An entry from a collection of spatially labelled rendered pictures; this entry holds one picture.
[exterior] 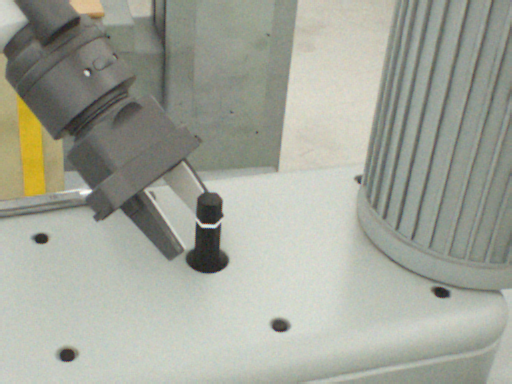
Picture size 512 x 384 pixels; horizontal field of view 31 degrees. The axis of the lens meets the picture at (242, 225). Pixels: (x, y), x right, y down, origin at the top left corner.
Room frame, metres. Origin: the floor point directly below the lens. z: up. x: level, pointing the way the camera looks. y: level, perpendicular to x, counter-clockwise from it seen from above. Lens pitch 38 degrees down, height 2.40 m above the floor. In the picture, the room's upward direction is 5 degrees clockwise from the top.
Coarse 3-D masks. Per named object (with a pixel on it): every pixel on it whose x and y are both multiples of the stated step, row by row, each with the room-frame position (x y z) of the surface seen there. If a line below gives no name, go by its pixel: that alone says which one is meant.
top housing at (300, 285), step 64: (256, 192) 0.72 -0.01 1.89; (320, 192) 0.73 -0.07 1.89; (0, 256) 0.59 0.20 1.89; (64, 256) 0.60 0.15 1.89; (128, 256) 0.61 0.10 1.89; (192, 256) 0.63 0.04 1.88; (256, 256) 0.63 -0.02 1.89; (320, 256) 0.63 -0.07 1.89; (384, 256) 0.64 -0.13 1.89; (0, 320) 0.52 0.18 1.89; (64, 320) 0.52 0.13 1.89; (128, 320) 0.53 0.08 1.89; (192, 320) 0.54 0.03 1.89; (256, 320) 0.54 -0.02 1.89; (320, 320) 0.55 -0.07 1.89; (384, 320) 0.56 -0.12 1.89; (448, 320) 0.57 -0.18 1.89
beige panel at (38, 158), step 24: (0, 72) 2.20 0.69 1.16; (0, 96) 2.20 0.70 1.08; (0, 120) 2.20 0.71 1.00; (24, 120) 2.22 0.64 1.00; (0, 144) 2.20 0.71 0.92; (24, 144) 2.22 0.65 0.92; (48, 144) 2.24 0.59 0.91; (0, 168) 2.19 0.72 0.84; (24, 168) 2.21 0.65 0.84; (48, 168) 2.24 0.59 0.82; (0, 192) 2.19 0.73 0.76; (24, 192) 2.21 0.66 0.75; (48, 192) 2.24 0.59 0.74
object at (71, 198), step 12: (60, 192) 0.68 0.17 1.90; (72, 192) 0.68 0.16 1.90; (84, 192) 0.69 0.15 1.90; (0, 204) 0.66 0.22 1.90; (12, 204) 0.66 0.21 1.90; (24, 204) 0.66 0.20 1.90; (36, 204) 0.66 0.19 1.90; (48, 204) 0.66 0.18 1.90; (60, 204) 0.67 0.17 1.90; (72, 204) 0.67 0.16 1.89; (84, 204) 0.67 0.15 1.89; (0, 216) 0.65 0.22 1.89
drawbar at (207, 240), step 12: (204, 192) 0.62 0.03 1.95; (216, 192) 0.63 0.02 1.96; (204, 204) 0.61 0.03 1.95; (216, 204) 0.61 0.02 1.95; (204, 216) 0.61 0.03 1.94; (216, 216) 0.61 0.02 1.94; (204, 228) 0.61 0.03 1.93; (216, 228) 0.61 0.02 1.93; (204, 240) 0.61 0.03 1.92; (216, 240) 0.61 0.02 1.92; (204, 252) 0.61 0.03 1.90; (216, 252) 0.61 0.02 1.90; (204, 264) 0.61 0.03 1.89; (216, 264) 0.61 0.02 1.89
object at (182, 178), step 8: (184, 160) 0.66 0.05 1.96; (176, 168) 0.66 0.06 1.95; (184, 168) 0.66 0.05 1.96; (192, 168) 0.66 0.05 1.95; (168, 176) 0.66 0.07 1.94; (176, 176) 0.66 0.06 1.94; (184, 176) 0.66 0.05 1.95; (192, 176) 0.65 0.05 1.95; (168, 184) 0.66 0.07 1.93; (176, 184) 0.66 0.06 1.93; (184, 184) 0.66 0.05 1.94; (192, 184) 0.65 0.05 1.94; (200, 184) 0.65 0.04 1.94; (176, 192) 0.66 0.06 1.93; (184, 192) 0.66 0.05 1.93; (192, 192) 0.65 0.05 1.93; (200, 192) 0.65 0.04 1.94; (184, 200) 0.66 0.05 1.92; (192, 200) 0.65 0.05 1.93; (192, 208) 0.65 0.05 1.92
